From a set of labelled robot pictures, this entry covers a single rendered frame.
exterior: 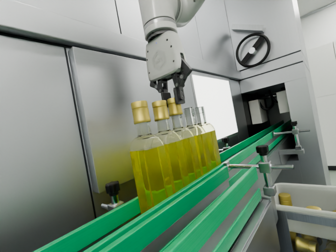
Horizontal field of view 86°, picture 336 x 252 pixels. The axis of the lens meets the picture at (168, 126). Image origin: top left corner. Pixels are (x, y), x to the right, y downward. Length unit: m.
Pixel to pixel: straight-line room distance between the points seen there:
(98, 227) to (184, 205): 0.16
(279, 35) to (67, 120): 1.27
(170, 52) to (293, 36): 1.04
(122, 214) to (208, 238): 0.17
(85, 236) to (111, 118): 0.26
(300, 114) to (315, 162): 0.30
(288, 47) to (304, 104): 0.36
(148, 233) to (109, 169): 0.21
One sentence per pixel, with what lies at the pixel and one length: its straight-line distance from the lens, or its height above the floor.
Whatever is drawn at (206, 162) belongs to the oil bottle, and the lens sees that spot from 0.50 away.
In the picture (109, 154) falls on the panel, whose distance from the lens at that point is 0.47.
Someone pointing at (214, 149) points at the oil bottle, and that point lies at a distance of 0.55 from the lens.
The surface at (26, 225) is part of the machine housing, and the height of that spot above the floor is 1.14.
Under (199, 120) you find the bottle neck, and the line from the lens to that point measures 0.54.
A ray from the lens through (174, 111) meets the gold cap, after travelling 0.45.
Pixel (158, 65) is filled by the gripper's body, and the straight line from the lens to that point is 0.47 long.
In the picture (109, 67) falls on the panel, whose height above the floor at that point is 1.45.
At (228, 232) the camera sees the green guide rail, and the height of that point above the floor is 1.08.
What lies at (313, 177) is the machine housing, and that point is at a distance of 1.41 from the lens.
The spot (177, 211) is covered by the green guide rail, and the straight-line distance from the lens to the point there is 0.36.
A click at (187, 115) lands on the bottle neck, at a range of 0.49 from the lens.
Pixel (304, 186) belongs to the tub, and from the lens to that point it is 0.74.
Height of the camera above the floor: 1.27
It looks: level
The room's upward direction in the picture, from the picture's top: 10 degrees counter-clockwise
